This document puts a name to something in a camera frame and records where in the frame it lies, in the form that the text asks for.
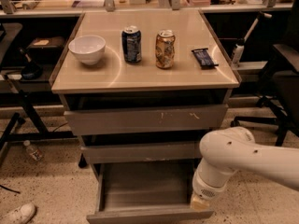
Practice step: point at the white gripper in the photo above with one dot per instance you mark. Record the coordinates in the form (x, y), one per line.
(204, 188)

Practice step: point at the grey bottom drawer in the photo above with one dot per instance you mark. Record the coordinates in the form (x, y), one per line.
(145, 193)

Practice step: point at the grey drawer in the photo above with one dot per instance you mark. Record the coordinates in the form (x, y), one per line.
(142, 152)
(145, 193)
(145, 120)

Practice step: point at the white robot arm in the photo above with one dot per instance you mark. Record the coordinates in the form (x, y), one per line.
(224, 152)

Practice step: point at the grey middle drawer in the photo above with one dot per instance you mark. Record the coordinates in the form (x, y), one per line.
(142, 152)

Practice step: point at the grey drawer cabinet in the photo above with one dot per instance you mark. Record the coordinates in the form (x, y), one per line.
(113, 83)

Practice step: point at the grey top drawer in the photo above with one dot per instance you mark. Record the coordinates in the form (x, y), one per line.
(145, 120)

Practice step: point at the dark blue snack bar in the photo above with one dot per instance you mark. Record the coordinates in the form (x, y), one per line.
(202, 56)

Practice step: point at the black office chair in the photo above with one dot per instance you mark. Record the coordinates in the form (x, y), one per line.
(278, 82)

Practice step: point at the orange soda can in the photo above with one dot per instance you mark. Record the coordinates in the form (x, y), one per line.
(164, 49)

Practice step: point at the plastic water bottle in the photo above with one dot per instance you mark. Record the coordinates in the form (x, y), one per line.
(33, 151)

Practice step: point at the white shoe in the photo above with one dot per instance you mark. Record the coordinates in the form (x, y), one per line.
(20, 215)

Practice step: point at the blue soda can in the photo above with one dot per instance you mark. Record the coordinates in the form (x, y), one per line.
(131, 44)

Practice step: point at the white bowl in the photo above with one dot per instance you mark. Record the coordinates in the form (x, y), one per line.
(88, 49)

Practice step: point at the black joystick controller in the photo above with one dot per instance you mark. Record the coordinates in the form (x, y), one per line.
(31, 70)

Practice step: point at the black box on shelf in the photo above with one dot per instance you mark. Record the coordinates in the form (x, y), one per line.
(47, 46)

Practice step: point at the black metal stand frame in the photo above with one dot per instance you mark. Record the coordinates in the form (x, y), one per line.
(26, 123)

